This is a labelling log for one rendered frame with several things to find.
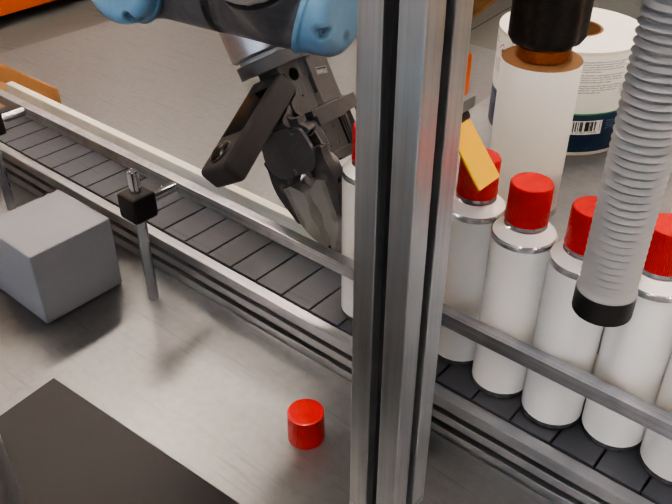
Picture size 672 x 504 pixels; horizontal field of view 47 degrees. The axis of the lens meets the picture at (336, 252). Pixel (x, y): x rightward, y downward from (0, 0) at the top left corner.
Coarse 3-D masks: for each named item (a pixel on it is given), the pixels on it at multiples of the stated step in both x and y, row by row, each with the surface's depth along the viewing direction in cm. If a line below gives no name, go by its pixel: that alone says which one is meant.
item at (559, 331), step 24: (576, 216) 55; (576, 240) 56; (552, 264) 57; (576, 264) 56; (552, 288) 58; (552, 312) 59; (552, 336) 60; (576, 336) 59; (600, 336) 60; (576, 360) 60; (528, 384) 64; (552, 384) 62; (528, 408) 65; (552, 408) 63; (576, 408) 64
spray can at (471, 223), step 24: (456, 192) 64; (480, 192) 62; (456, 216) 63; (480, 216) 62; (456, 240) 64; (480, 240) 63; (456, 264) 65; (480, 264) 65; (456, 288) 66; (480, 288) 66; (456, 336) 69; (456, 360) 71
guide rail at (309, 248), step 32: (0, 96) 102; (64, 128) 94; (128, 160) 87; (192, 192) 82; (256, 224) 77; (320, 256) 72; (448, 320) 65; (512, 352) 61; (544, 352) 61; (576, 384) 58; (608, 384) 58; (640, 416) 56
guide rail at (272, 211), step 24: (24, 96) 115; (72, 120) 109; (120, 144) 103; (144, 144) 100; (168, 168) 98; (192, 168) 95; (216, 192) 93; (240, 192) 90; (264, 216) 89; (288, 216) 86
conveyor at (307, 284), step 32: (32, 128) 112; (64, 160) 104; (96, 160) 104; (96, 192) 97; (160, 224) 91; (192, 224) 91; (224, 224) 91; (224, 256) 86; (256, 256) 86; (288, 256) 86; (288, 288) 81; (320, 288) 81; (448, 384) 69; (512, 416) 66; (576, 448) 63; (640, 480) 60
